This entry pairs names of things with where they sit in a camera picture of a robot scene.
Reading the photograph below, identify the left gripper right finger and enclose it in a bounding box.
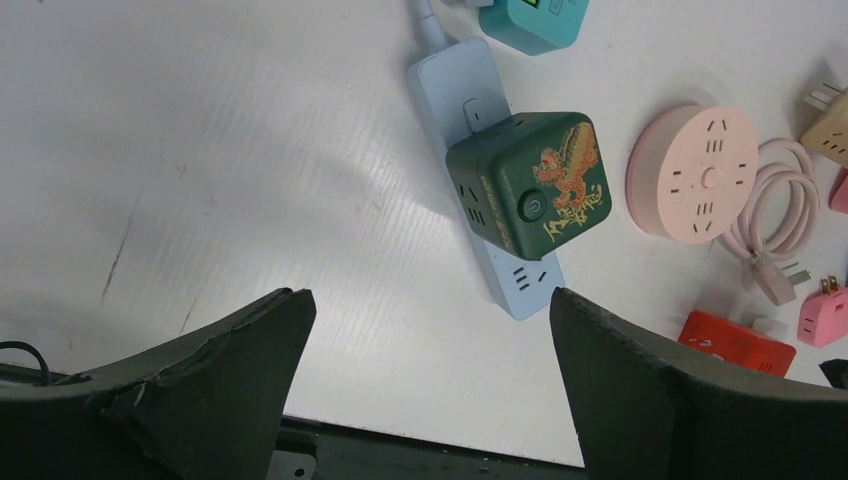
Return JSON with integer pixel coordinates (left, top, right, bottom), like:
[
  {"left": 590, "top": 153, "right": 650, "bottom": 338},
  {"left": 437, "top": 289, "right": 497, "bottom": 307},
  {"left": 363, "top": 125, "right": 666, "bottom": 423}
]
[{"left": 549, "top": 288, "right": 847, "bottom": 479}]

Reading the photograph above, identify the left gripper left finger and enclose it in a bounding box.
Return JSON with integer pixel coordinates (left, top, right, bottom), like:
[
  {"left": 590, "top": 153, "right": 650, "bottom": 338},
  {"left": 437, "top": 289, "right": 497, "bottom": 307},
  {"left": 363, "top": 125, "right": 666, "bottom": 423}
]
[{"left": 1, "top": 289, "right": 316, "bottom": 479}]

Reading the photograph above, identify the red small adapter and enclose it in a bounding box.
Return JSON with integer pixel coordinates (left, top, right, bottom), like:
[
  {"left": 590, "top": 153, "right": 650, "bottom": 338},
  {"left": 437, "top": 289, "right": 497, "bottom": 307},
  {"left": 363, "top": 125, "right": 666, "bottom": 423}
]
[{"left": 677, "top": 311, "right": 797, "bottom": 378}]

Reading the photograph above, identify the pink square plug adapter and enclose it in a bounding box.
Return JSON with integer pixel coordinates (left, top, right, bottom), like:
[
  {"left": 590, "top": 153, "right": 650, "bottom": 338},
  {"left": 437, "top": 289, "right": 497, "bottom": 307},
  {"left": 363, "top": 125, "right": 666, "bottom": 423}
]
[{"left": 797, "top": 275, "right": 847, "bottom": 348}]

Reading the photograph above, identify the pale pink round socket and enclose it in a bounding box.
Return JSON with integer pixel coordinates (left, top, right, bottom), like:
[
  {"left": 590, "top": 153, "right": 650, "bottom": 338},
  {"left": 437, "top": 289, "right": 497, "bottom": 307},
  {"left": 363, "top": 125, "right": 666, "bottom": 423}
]
[{"left": 626, "top": 104, "right": 759, "bottom": 244}]

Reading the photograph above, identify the green patterned small adapter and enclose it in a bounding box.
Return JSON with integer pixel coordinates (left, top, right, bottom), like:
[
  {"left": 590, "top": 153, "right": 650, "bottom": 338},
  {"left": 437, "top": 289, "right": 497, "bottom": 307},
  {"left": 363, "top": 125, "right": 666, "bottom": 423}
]
[{"left": 446, "top": 112, "right": 612, "bottom": 261}]

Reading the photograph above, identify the yellow plug adapter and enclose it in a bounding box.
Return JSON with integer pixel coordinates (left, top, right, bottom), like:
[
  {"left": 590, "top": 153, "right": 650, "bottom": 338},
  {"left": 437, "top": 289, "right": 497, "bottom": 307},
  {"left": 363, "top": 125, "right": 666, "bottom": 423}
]
[{"left": 800, "top": 83, "right": 847, "bottom": 168}]

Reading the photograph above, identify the white power strip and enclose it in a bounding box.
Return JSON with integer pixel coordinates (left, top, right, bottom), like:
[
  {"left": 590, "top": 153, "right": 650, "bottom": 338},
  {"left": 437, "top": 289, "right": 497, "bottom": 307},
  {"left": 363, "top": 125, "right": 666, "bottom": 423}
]
[{"left": 406, "top": 36, "right": 565, "bottom": 321}]

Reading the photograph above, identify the teal power strip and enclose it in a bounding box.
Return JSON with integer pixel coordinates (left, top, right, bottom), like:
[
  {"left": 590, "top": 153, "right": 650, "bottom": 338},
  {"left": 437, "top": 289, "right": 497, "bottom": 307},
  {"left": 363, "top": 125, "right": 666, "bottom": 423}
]
[{"left": 478, "top": 0, "right": 590, "bottom": 56}]

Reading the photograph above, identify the pink triangular power strip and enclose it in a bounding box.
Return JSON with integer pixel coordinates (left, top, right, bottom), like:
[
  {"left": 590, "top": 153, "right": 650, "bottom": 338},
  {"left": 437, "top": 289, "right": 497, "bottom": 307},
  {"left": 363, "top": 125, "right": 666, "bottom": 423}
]
[{"left": 828, "top": 168, "right": 848, "bottom": 214}]

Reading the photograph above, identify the pink coiled cable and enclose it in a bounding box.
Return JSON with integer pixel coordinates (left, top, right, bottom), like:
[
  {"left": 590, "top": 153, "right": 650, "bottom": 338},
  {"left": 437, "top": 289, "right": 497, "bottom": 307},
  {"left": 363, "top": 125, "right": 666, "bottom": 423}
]
[{"left": 718, "top": 137, "right": 821, "bottom": 307}]

